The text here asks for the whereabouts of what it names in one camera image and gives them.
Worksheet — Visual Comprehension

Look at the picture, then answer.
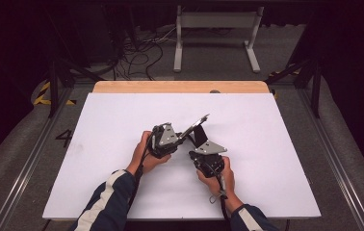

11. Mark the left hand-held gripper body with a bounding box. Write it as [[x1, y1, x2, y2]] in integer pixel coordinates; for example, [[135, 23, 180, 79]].
[[150, 122, 184, 159]]

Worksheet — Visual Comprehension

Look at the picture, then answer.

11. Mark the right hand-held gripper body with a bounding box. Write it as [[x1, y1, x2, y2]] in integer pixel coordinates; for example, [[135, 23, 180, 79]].
[[188, 139, 228, 178]]

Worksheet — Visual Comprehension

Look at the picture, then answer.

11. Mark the person's right hand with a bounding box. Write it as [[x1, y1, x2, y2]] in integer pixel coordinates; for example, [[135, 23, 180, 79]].
[[196, 156, 236, 197]]

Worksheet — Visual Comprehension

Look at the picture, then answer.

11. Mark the person's left hand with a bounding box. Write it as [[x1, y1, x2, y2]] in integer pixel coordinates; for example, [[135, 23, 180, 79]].
[[125, 130, 172, 176]]

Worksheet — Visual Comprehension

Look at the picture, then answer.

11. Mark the yellow and black floor tape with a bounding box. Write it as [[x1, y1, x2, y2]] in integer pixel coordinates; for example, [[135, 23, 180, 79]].
[[34, 81, 77, 106], [268, 67, 299, 79]]

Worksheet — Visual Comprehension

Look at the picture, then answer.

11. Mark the white metal stand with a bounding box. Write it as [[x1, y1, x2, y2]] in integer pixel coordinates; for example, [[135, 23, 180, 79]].
[[173, 5, 265, 74]]

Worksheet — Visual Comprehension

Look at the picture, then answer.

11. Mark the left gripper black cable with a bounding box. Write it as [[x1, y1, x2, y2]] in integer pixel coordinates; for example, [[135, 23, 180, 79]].
[[127, 131, 155, 210]]

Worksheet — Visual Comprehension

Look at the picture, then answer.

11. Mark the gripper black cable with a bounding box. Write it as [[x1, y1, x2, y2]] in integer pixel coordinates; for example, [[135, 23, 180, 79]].
[[208, 174, 231, 222], [127, 131, 155, 210]]

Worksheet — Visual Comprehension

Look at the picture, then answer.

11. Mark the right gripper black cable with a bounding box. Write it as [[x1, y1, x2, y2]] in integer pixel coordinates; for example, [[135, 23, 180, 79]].
[[208, 174, 231, 222]]

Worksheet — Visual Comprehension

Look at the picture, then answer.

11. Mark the tangle of black floor cables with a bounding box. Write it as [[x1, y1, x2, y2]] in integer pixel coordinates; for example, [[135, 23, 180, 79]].
[[112, 28, 178, 81]]

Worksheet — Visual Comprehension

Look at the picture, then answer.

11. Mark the black metal frame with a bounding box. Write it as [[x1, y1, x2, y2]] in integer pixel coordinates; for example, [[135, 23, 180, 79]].
[[265, 57, 323, 118], [46, 57, 104, 118]]

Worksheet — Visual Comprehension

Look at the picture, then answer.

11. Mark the metal floor rail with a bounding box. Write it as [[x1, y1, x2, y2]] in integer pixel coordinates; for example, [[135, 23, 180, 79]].
[[0, 86, 75, 231], [299, 88, 364, 231]]

